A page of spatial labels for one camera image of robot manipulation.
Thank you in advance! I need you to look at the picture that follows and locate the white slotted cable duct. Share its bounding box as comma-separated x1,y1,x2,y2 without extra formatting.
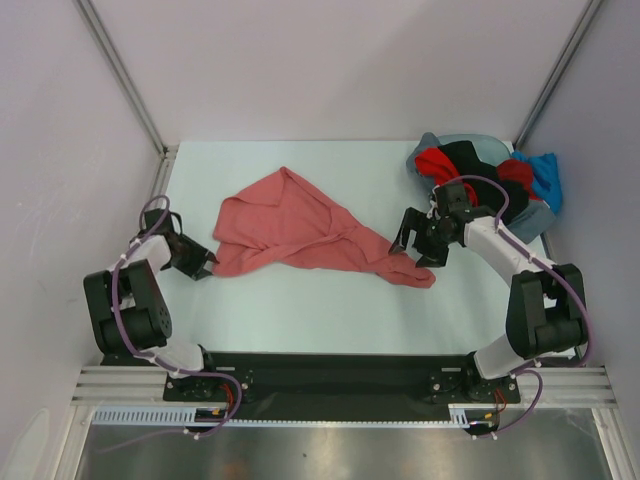
92,402,501,430

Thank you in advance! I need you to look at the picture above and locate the bright red t shirt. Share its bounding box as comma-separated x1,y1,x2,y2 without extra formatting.
409,141,481,196

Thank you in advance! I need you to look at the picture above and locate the pink t shirt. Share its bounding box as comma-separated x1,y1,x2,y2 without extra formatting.
213,167,436,289

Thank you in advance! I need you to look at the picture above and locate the aluminium front frame rail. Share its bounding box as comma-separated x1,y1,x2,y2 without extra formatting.
71,366,618,409

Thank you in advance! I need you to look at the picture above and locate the aluminium corner post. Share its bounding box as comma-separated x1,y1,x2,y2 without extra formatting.
74,0,176,161
512,0,608,149

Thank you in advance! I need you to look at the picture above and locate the grey blue t shirt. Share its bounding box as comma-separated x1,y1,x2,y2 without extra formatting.
404,132,559,246

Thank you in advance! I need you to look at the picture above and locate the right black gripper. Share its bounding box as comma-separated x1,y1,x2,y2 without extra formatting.
389,207,456,268

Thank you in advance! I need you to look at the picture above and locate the dark red t shirt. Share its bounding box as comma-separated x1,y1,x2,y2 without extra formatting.
496,158,539,200

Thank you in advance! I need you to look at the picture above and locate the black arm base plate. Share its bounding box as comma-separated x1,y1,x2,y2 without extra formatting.
101,352,525,423

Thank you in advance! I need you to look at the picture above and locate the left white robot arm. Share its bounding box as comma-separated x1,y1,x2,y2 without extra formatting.
83,208,221,400

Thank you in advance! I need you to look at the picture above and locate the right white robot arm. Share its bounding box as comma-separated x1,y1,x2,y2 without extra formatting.
389,179,591,401

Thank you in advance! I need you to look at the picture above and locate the black t shirt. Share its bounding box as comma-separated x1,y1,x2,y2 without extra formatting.
439,140,529,225

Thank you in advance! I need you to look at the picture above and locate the left aluminium corner post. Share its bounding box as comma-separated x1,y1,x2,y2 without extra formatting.
74,0,176,161

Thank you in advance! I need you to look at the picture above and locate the right aluminium corner post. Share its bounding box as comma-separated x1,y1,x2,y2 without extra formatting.
512,0,608,149

